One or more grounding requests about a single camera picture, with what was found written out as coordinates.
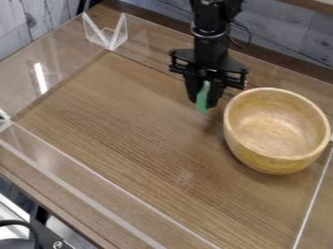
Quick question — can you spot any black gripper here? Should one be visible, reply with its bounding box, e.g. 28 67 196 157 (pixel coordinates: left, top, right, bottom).
168 28 248 108

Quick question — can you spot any green rectangular stick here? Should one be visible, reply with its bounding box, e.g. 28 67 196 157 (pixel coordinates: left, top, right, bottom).
195 81 211 114

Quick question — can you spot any light wooden bowl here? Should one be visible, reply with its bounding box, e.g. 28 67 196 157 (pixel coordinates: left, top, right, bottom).
223 88 330 175

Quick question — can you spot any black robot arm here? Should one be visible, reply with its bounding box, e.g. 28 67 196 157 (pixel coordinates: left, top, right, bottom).
168 0 248 113

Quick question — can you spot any black metal table leg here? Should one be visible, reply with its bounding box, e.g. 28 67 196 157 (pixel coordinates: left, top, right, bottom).
29 205 73 249

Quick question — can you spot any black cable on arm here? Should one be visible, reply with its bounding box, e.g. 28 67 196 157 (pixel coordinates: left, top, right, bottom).
225 19 254 51

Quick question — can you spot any clear acrylic corner bracket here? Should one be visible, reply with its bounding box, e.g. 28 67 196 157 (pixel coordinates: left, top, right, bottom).
81 13 127 51

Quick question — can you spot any clear acrylic barrier frame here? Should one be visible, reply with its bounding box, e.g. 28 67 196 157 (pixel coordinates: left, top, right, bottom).
0 9 333 249

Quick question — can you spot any black cable near floor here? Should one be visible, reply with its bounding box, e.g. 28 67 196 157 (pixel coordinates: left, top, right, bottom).
0 217 40 249

